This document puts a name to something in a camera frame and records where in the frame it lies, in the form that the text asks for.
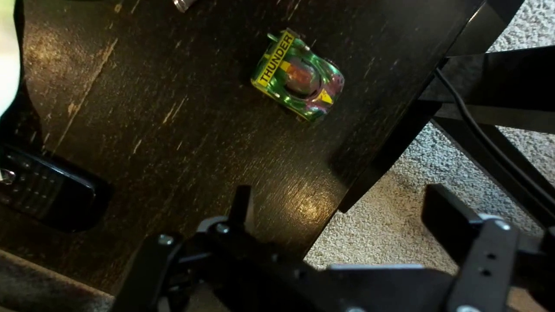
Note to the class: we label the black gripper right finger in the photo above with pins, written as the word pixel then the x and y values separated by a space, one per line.
pixel 453 225

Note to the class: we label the green toy car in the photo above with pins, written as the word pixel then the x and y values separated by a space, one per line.
pixel 297 79

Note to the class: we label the black remote control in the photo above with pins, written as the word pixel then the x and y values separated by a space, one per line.
pixel 51 190

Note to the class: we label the white plastic bag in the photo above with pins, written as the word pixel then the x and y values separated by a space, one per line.
pixel 9 55

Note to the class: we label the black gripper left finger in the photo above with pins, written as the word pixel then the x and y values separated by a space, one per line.
pixel 240 207

